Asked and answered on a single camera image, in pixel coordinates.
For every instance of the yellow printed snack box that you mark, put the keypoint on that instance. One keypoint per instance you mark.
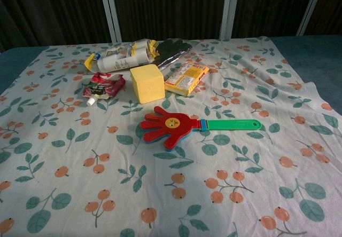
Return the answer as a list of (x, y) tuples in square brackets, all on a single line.
[(187, 78)]

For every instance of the yellow foam cube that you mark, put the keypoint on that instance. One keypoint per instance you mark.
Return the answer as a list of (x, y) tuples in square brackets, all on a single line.
[(147, 83)]

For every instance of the black and silver foil bag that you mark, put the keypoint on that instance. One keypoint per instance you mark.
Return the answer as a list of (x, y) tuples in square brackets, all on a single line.
[(171, 51)]

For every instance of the floral fruit print tablecloth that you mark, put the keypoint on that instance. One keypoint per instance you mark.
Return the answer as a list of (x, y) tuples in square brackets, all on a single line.
[(171, 173)]

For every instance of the red spouted drink pouch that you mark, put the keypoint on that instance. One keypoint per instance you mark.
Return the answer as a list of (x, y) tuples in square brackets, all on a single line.
[(102, 87)]

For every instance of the white and yellow snack bag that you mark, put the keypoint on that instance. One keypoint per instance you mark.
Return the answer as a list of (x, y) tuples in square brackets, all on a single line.
[(120, 58)]

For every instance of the dark pleated curtain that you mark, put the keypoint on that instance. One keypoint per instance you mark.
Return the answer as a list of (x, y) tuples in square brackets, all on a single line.
[(171, 7)]

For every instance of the white metal frame post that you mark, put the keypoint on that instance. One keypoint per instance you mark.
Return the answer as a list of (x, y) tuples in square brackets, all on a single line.
[(110, 10), (228, 8), (311, 7)]

